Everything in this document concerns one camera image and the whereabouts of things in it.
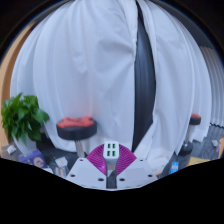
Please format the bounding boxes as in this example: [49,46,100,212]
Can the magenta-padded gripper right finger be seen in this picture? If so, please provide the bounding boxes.
[116,144,158,190]

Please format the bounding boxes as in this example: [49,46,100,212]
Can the black stool with red top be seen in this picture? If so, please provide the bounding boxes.
[56,115,98,158]
[178,113,202,158]

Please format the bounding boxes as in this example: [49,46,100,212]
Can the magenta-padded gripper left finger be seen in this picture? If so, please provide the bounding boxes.
[65,143,108,190]

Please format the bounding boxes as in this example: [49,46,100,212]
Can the white charger block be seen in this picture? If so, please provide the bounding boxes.
[103,141,120,172]

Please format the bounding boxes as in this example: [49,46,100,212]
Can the small brownish card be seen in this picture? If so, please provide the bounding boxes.
[54,165,69,178]

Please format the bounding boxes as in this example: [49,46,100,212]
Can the small white card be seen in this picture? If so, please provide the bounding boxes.
[42,166,55,175]
[54,156,69,168]

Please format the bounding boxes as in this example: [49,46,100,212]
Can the white flat packet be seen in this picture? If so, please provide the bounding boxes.
[5,144,18,155]

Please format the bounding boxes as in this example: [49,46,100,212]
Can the green potted plant, white pot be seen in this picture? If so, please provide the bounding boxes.
[0,92,51,155]

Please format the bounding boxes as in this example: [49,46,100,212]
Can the white pleated curtain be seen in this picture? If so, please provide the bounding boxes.
[199,44,224,128]

